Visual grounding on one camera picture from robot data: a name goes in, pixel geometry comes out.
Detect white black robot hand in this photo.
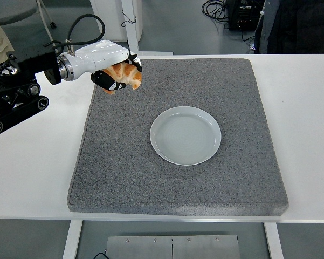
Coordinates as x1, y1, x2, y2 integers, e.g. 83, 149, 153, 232
67, 39, 143, 92

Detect orange white croissant bread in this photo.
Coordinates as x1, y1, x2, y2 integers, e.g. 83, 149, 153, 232
101, 61, 143, 95

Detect grey round plate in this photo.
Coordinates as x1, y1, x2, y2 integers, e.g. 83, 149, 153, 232
149, 105, 222, 166

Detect grey metal plate with screws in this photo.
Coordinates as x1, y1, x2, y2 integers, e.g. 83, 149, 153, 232
105, 235, 241, 259

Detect white table column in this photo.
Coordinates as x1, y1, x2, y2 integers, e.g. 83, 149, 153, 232
123, 0, 141, 54

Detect white cabinet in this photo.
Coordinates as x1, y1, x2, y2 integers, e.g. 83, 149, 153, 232
90, 0, 143, 43

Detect grey chair with casters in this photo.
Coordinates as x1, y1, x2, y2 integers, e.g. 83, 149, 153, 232
0, 0, 59, 54

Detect black equipment box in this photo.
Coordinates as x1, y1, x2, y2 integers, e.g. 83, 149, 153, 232
225, 0, 265, 31

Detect grey speckled square mat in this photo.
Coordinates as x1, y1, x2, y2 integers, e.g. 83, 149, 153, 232
67, 58, 290, 217

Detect white table leg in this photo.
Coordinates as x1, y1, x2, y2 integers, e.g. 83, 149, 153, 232
62, 220, 84, 259
264, 223, 284, 259

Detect person in dark clothes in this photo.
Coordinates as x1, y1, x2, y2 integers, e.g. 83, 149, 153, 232
254, 0, 324, 54

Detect thin black hanging cable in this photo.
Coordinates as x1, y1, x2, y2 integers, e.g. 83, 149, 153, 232
121, 10, 137, 28

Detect black floor cables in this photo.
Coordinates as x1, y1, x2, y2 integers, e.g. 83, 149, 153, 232
201, 0, 232, 29

